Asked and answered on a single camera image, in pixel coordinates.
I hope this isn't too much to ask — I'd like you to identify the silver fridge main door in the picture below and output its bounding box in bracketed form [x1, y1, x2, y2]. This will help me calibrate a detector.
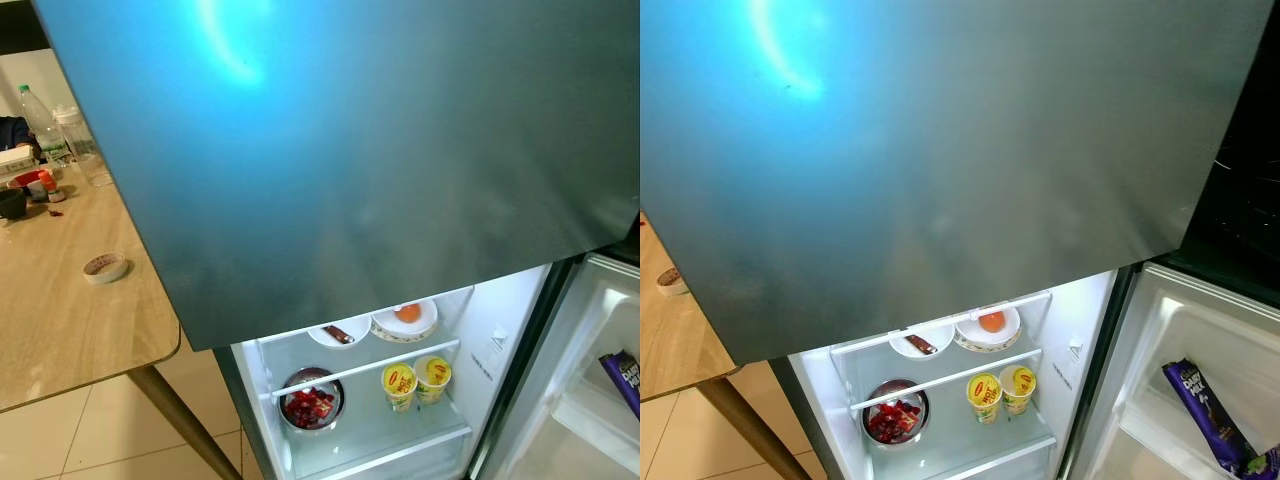
[1060, 260, 1280, 480]
[470, 250, 641, 480]

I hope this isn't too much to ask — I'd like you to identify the small white plate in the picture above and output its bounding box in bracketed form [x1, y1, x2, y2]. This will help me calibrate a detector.
[307, 315, 373, 350]
[888, 325, 957, 360]

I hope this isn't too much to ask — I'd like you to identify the silver fridge freezer door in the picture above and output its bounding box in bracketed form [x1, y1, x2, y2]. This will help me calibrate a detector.
[640, 0, 1271, 367]
[30, 0, 641, 352]

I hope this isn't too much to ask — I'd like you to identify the black kitchen countertop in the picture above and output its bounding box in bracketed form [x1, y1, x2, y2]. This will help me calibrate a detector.
[612, 212, 641, 267]
[1180, 10, 1280, 283]

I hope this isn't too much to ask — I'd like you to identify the light wooden table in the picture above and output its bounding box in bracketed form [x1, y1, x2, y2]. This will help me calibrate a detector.
[640, 215, 806, 480]
[0, 160, 246, 480]

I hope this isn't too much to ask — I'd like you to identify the purple chocolate bar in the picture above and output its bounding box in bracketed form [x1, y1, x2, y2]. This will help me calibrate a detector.
[1162, 360, 1280, 479]
[598, 350, 641, 420]

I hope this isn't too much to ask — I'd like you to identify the white patterned plate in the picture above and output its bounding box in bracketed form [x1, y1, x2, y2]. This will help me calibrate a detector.
[370, 298, 440, 344]
[952, 305, 1024, 354]

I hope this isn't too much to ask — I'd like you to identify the metal bowl of red fruit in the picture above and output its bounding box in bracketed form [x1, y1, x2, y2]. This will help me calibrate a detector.
[862, 378, 932, 447]
[279, 367, 347, 434]

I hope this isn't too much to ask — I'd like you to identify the clear bottle white lid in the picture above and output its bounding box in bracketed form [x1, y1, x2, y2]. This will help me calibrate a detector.
[55, 105, 114, 189]

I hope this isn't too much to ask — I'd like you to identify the clear bottle teal cap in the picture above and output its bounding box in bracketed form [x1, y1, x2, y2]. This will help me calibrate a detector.
[17, 84, 69, 167]

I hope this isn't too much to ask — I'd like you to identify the red and white bowl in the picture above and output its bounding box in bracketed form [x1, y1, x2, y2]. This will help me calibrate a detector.
[8, 168, 56, 197]

